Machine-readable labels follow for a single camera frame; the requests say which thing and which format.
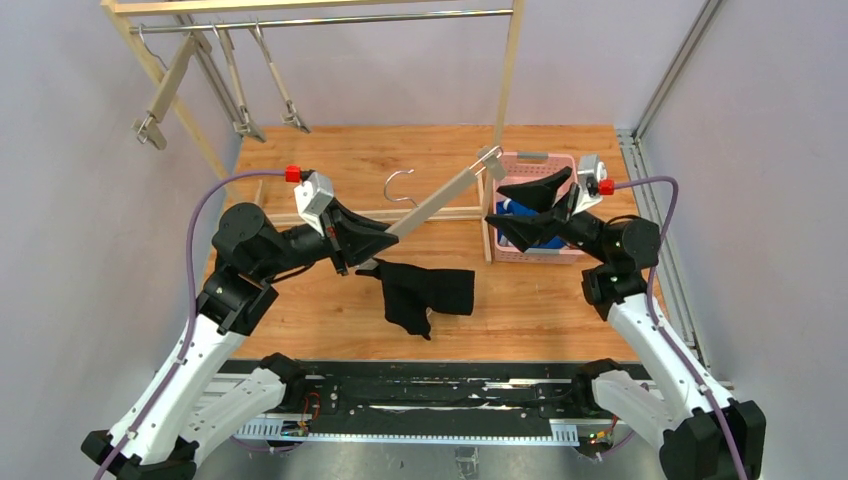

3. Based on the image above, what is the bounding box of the blue underwear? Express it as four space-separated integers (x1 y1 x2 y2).
494 199 567 251

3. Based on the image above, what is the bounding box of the hanger holding black underwear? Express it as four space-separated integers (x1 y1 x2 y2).
383 145 506 237

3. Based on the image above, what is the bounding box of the black underwear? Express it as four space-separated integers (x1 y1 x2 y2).
355 259 476 341

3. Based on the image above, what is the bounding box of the beige clip hanger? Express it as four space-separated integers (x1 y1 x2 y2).
212 24 267 143

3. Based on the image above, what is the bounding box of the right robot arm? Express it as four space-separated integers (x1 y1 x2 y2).
486 168 767 479

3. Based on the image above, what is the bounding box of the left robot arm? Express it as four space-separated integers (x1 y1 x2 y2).
81 200 399 479

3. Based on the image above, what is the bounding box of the empty hanger on rack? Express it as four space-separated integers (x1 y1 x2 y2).
133 31 211 150

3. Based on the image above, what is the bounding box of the pink plastic basket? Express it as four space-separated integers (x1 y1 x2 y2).
491 152 584 264

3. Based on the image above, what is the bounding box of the wooden clothes rack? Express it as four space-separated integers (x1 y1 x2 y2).
101 0 529 266

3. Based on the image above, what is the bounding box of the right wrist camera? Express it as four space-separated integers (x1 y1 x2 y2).
575 154 608 213

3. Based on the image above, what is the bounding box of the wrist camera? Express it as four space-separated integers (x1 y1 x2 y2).
294 171 335 236
575 154 608 213

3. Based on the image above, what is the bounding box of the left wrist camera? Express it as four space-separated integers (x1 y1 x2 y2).
294 171 335 236

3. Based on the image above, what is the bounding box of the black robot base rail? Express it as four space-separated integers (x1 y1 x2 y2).
234 360 635 458

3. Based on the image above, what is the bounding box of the aluminium frame post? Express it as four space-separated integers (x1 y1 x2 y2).
631 0 724 143

